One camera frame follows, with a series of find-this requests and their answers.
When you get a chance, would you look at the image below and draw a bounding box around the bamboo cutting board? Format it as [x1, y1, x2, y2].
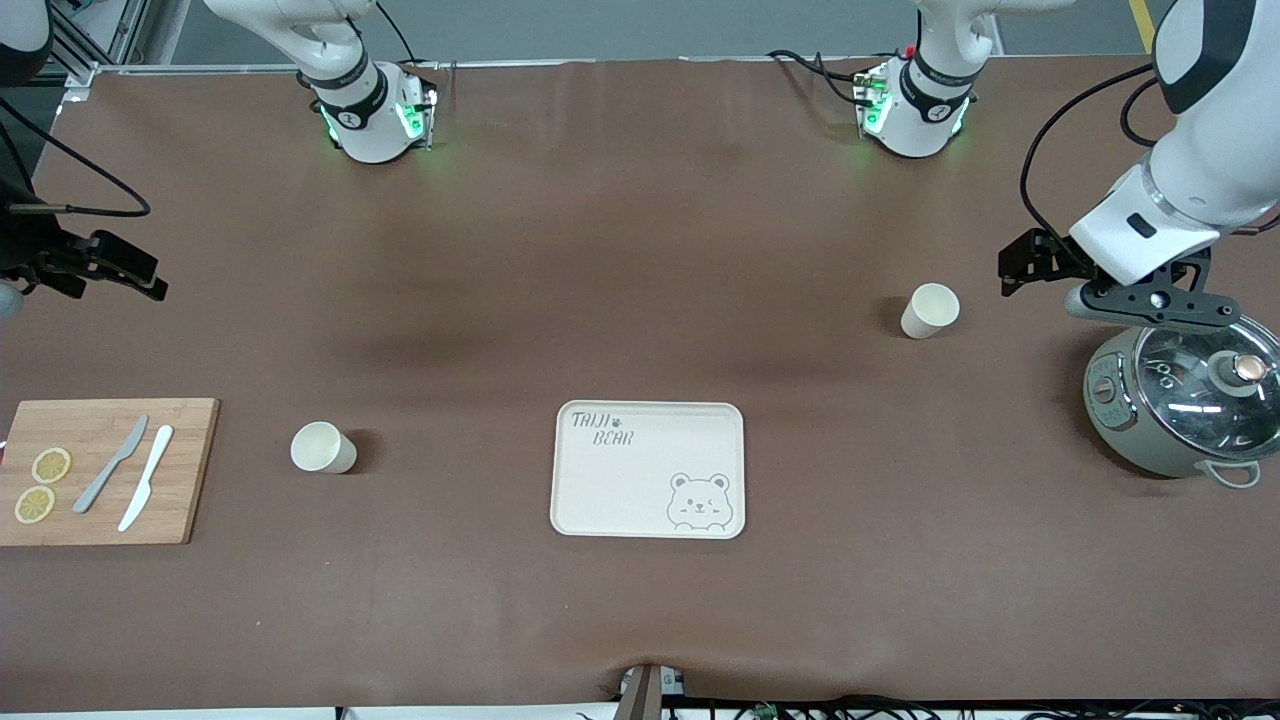
[0, 398, 221, 547]

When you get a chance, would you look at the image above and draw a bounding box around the black base cable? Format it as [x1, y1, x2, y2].
[375, 0, 418, 66]
[768, 48, 873, 106]

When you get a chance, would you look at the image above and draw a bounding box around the grey plastic knife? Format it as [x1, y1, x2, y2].
[72, 414, 150, 515]

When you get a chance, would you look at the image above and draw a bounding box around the cream bear print tray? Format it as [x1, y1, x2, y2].
[549, 401, 747, 541]

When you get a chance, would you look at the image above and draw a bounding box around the white plastic cup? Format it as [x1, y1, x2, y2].
[900, 283, 961, 340]
[290, 421, 358, 475]

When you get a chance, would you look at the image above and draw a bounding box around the white plastic knife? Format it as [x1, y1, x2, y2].
[118, 425, 175, 533]

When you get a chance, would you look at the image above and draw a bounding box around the brown camera mount post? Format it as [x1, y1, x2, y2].
[615, 663, 686, 720]

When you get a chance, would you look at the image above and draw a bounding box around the grey pot with glass lid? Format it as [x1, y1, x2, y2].
[1083, 313, 1280, 489]

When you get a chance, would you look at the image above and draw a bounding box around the aluminium frame profile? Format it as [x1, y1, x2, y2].
[45, 0, 191, 103]

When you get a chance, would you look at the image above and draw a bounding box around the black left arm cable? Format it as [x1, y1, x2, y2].
[1019, 62, 1163, 253]

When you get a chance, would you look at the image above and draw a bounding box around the glass pot lid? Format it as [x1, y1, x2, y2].
[1133, 315, 1280, 463]

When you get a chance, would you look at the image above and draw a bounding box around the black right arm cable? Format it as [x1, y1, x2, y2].
[0, 98, 152, 218]

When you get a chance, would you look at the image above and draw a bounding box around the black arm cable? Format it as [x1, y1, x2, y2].
[0, 98, 152, 218]
[1019, 62, 1163, 253]

